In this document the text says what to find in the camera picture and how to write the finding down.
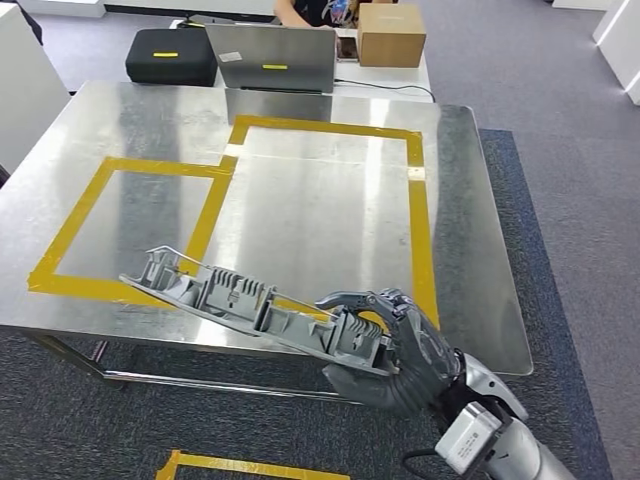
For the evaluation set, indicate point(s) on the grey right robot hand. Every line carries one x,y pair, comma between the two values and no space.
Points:
425,344

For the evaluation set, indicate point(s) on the grey plastic wheel hubcap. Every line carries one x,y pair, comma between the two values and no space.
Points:
240,305

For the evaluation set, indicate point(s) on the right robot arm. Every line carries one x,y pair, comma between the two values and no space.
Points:
425,394

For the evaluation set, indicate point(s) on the steel workbench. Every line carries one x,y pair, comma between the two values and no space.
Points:
320,218

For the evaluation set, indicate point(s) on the yellow floor tape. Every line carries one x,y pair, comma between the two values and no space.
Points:
250,466

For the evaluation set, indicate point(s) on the white desk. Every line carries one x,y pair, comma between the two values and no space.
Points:
390,76

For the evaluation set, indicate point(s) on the brown cardboard box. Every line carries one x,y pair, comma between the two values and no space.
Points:
390,36

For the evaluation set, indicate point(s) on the grey laptop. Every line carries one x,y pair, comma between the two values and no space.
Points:
270,56

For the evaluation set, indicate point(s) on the person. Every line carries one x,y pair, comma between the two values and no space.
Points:
320,10

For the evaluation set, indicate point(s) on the white cabinet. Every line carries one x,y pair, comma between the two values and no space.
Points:
623,40
25,99

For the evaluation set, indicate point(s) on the black case with yellow mark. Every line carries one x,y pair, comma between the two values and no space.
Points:
170,63

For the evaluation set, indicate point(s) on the small yellow tape square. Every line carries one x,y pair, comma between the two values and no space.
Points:
75,222

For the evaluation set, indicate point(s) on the white plinth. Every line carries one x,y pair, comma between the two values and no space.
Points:
60,8

